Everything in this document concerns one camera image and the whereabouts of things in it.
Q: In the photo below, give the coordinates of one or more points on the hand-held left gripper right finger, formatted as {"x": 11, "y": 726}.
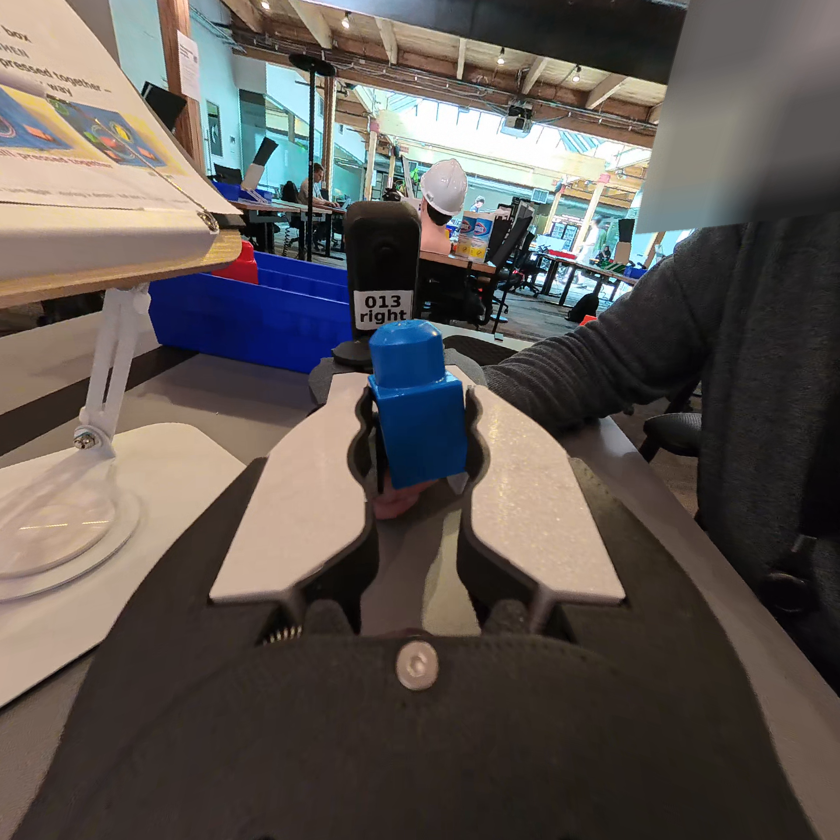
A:
{"x": 544, "y": 525}

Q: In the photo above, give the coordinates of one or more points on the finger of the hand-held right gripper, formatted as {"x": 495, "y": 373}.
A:
{"x": 348, "y": 387}
{"x": 467, "y": 380}

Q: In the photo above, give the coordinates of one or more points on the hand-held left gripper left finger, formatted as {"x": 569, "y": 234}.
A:
{"x": 295, "y": 525}

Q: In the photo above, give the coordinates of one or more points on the blue toy block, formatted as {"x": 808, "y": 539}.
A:
{"x": 420, "y": 426}

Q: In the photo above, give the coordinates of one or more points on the blue plastic bin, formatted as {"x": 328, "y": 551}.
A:
{"x": 229, "y": 190}
{"x": 249, "y": 321}

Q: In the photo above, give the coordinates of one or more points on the red toy block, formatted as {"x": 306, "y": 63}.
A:
{"x": 239, "y": 266}

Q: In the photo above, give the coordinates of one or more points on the grey desk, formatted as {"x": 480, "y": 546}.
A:
{"x": 229, "y": 394}

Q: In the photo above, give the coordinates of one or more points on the person's right hand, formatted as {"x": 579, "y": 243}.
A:
{"x": 407, "y": 502}

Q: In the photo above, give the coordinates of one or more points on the mannequin head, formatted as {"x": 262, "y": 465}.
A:
{"x": 433, "y": 229}

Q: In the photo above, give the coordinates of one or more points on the white hard hat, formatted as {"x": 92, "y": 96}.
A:
{"x": 443, "y": 184}

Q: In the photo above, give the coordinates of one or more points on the wipes canister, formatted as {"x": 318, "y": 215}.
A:
{"x": 474, "y": 236}

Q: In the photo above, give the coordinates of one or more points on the long wooden work table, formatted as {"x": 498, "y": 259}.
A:
{"x": 590, "y": 266}
{"x": 275, "y": 208}

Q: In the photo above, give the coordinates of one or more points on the black office chair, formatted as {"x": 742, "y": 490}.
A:
{"x": 508, "y": 249}

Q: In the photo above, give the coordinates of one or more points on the black backpack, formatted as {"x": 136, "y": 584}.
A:
{"x": 584, "y": 307}

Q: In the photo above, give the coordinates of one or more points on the black chair armrest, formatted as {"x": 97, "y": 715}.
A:
{"x": 673, "y": 430}

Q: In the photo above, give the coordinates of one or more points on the ceiling projector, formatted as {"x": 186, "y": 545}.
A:
{"x": 517, "y": 121}

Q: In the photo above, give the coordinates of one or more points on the black floor lamp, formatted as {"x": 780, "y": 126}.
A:
{"x": 312, "y": 65}

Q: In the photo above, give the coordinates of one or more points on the white adjustable stand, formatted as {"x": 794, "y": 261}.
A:
{"x": 111, "y": 367}

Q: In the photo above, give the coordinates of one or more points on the person's torso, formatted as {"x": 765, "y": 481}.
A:
{"x": 774, "y": 459}

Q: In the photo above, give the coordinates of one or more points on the wooden document holder board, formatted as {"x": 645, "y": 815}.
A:
{"x": 131, "y": 272}

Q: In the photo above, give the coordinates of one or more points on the white paper notice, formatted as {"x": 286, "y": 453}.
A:
{"x": 188, "y": 65}

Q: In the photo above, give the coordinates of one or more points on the printed instruction sheet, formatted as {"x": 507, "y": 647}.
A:
{"x": 65, "y": 98}

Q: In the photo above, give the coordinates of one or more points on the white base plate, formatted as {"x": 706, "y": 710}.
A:
{"x": 184, "y": 472}

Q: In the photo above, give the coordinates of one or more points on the wooden support post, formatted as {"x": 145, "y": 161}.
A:
{"x": 174, "y": 65}

